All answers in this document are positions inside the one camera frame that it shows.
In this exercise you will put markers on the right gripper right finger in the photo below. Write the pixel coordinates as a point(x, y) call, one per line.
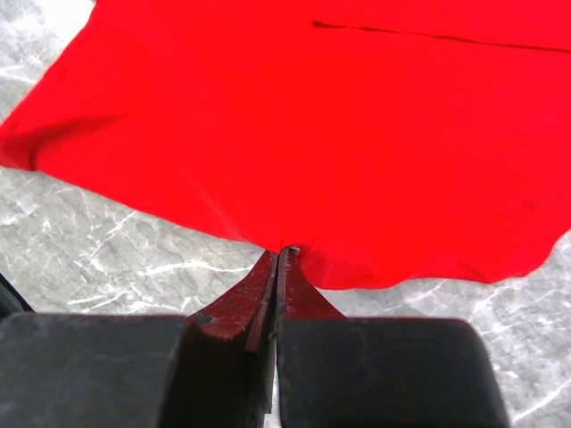
point(338, 371)

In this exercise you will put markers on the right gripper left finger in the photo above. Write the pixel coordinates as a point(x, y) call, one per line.
point(211, 369)

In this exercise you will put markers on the red t shirt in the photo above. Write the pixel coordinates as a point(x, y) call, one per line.
point(386, 140)

